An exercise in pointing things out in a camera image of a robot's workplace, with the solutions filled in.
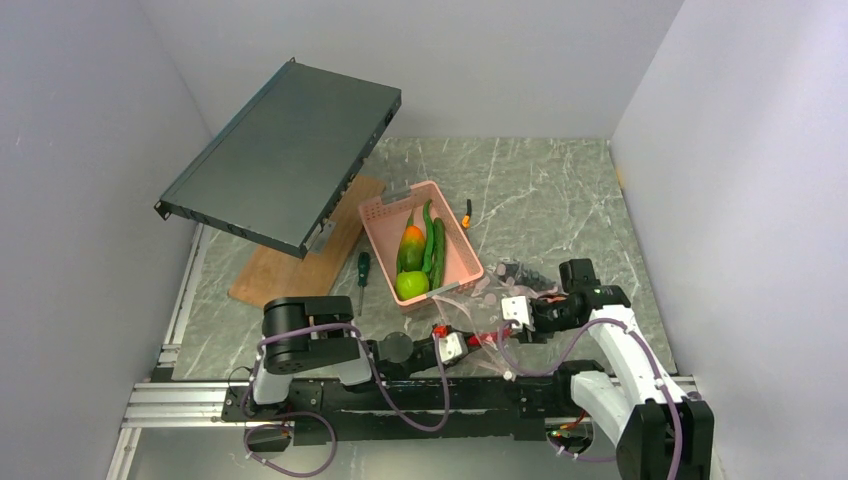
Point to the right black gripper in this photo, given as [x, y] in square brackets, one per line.
[537, 335]

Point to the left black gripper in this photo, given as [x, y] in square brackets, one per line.
[472, 349]

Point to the clear zip top bag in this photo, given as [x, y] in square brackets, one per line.
[496, 306]

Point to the green fake apple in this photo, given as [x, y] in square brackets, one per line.
[411, 284]

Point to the orange fake fruit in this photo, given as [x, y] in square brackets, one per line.
[420, 249]

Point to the dark green fake cucumber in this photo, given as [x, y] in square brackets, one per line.
[438, 255]

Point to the thin green fake chili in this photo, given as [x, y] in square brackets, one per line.
[407, 256]

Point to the red fake chili pepper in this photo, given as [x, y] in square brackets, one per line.
[479, 340]

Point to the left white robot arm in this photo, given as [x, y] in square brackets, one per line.
[301, 334]

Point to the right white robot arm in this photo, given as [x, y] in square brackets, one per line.
[658, 430]

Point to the black orange small tool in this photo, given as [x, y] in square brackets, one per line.
[466, 219]

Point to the pink perforated plastic basket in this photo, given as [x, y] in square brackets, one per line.
[384, 219]

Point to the brown wooden board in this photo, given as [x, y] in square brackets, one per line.
[270, 274]

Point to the dark green rack server chassis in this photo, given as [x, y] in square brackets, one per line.
[275, 173]

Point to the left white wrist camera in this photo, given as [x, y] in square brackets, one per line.
[451, 344]

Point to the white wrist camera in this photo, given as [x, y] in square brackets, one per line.
[518, 309]
[451, 344]

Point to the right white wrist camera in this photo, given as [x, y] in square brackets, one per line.
[518, 309]

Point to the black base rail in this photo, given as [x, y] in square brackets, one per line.
[466, 407]

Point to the green handled screwdriver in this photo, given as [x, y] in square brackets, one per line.
[363, 270]

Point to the aluminium frame rail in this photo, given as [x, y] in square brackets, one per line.
[160, 402]

